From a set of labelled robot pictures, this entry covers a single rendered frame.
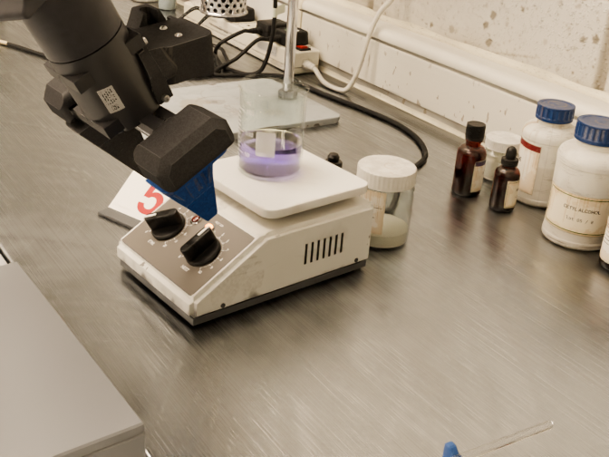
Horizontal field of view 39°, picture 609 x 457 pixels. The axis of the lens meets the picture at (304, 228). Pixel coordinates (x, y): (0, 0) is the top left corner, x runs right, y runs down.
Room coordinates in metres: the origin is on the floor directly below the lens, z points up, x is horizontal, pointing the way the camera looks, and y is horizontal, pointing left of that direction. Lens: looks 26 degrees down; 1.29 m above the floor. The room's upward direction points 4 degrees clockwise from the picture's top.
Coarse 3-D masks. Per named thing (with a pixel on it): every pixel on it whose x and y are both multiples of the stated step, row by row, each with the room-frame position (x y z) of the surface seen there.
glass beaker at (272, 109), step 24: (240, 96) 0.73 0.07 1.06; (264, 96) 0.71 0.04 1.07; (288, 96) 0.77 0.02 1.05; (240, 120) 0.73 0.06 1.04; (264, 120) 0.71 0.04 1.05; (288, 120) 0.71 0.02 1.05; (240, 144) 0.72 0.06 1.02; (264, 144) 0.71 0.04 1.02; (288, 144) 0.71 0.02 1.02; (240, 168) 0.72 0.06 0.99; (264, 168) 0.71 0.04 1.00; (288, 168) 0.72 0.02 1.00
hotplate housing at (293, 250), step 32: (256, 224) 0.66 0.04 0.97; (288, 224) 0.66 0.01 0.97; (320, 224) 0.68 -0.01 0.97; (352, 224) 0.70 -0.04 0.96; (128, 256) 0.67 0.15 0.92; (256, 256) 0.63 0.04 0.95; (288, 256) 0.66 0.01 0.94; (320, 256) 0.68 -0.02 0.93; (352, 256) 0.71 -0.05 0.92; (160, 288) 0.63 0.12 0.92; (224, 288) 0.61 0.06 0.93; (256, 288) 0.64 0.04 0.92; (288, 288) 0.66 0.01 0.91; (192, 320) 0.60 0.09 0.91
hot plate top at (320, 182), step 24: (216, 168) 0.73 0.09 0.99; (312, 168) 0.75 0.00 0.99; (336, 168) 0.76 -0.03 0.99; (240, 192) 0.68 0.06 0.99; (264, 192) 0.69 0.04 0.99; (288, 192) 0.69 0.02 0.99; (312, 192) 0.69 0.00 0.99; (336, 192) 0.70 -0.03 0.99; (360, 192) 0.72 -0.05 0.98; (264, 216) 0.65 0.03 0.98
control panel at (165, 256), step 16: (160, 208) 0.71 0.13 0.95; (176, 208) 0.71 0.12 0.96; (144, 224) 0.70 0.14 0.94; (192, 224) 0.68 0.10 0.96; (224, 224) 0.67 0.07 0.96; (128, 240) 0.68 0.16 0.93; (144, 240) 0.68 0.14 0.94; (160, 240) 0.67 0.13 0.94; (176, 240) 0.67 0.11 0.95; (224, 240) 0.65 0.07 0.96; (240, 240) 0.64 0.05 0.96; (144, 256) 0.66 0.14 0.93; (160, 256) 0.65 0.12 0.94; (176, 256) 0.65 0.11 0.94; (224, 256) 0.63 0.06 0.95; (160, 272) 0.64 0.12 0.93; (176, 272) 0.63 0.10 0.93; (192, 272) 0.62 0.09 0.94; (208, 272) 0.62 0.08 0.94; (192, 288) 0.61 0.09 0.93
